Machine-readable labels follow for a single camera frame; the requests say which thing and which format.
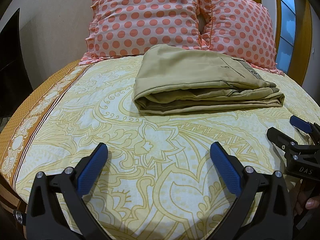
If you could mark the wooden bed frame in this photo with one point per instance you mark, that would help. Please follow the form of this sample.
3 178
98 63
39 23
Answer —
8 205

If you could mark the small pink polka dot pillow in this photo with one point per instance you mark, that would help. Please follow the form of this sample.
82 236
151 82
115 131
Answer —
240 30

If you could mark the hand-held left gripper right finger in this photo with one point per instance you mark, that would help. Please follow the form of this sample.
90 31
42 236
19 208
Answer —
225 170

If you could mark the black cabinet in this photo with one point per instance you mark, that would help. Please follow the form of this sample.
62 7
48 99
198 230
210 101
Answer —
12 67

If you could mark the large pink polka dot pillow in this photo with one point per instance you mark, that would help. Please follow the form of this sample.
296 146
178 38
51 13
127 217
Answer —
145 17

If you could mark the yellow patterned bed sheet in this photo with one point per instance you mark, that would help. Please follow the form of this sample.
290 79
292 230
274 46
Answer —
150 155

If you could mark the khaki pants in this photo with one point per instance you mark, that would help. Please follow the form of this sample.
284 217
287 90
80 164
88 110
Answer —
200 80

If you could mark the small metal fitting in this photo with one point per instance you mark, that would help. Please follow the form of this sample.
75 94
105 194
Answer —
18 215

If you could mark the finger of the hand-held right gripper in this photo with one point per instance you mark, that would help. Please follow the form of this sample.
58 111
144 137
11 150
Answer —
300 124
277 137

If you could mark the blue glass window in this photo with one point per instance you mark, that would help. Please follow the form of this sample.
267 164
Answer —
287 30

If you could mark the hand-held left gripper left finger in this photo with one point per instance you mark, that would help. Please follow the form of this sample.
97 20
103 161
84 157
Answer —
91 173

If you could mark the person's right hand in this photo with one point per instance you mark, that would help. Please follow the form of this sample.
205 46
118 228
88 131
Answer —
310 200

